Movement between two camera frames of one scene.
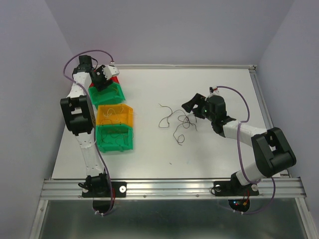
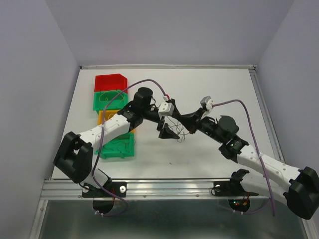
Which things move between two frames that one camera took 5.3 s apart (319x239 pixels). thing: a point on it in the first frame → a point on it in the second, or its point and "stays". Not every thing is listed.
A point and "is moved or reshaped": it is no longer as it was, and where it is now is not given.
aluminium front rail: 283,187 stays
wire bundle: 163,122 is moved or reshaped
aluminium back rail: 180,66 stays
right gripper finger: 194,103 → 190,121
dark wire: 103,134 → 120,146
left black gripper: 100,86 → 166,132
